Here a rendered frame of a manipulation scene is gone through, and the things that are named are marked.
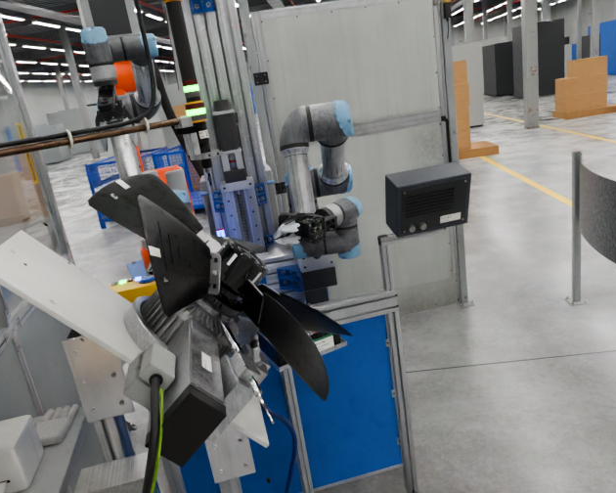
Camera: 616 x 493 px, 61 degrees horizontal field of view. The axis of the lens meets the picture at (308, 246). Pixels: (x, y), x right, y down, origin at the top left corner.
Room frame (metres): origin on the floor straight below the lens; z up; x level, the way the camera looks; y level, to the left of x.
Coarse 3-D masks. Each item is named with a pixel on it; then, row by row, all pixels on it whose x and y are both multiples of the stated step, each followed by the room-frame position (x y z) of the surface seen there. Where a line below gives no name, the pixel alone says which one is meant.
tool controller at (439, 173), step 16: (400, 176) 1.70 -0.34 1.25; (416, 176) 1.68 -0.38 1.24; (432, 176) 1.67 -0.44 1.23; (448, 176) 1.66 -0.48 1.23; (464, 176) 1.66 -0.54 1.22; (400, 192) 1.63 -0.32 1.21; (416, 192) 1.64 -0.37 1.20; (432, 192) 1.65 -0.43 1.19; (448, 192) 1.66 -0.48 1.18; (464, 192) 1.67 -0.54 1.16; (400, 208) 1.64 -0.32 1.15; (416, 208) 1.65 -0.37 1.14; (432, 208) 1.66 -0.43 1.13; (448, 208) 1.67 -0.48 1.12; (464, 208) 1.69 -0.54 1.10; (400, 224) 1.66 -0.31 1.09; (416, 224) 1.67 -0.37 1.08; (432, 224) 1.68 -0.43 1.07; (448, 224) 1.70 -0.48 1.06
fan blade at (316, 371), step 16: (272, 304) 1.01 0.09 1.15; (272, 320) 1.03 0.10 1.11; (288, 320) 0.95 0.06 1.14; (272, 336) 1.04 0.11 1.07; (288, 336) 0.98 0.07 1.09; (304, 336) 0.90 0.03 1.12; (288, 352) 1.00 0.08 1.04; (304, 352) 0.94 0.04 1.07; (304, 368) 0.96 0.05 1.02; (320, 368) 0.89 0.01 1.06; (320, 384) 0.93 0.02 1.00
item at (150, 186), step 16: (128, 176) 1.28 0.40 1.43; (144, 176) 1.30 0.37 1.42; (128, 192) 1.22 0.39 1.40; (144, 192) 1.24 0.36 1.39; (160, 192) 1.27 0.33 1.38; (96, 208) 1.14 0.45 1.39; (112, 208) 1.16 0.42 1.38; (128, 208) 1.18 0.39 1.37; (176, 208) 1.23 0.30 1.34; (128, 224) 1.15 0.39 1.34; (192, 224) 1.20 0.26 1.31
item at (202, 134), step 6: (198, 126) 1.23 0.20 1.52; (204, 126) 1.23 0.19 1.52; (198, 132) 1.23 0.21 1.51; (204, 132) 1.23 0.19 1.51; (198, 138) 1.23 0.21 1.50; (204, 138) 1.23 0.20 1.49; (204, 144) 1.23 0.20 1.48; (204, 150) 1.23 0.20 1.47; (210, 150) 1.24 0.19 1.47; (204, 162) 1.23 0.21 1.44; (210, 162) 1.24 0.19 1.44
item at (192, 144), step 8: (184, 120) 1.20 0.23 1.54; (192, 120) 1.21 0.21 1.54; (176, 128) 1.21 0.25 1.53; (184, 128) 1.20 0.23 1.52; (192, 128) 1.20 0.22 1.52; (184, 136) 1.22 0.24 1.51; (192, 136) 1.21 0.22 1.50; (192, 144) 1.21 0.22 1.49; (192, 152) 1.21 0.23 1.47; (216, 152) 1.23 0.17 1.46
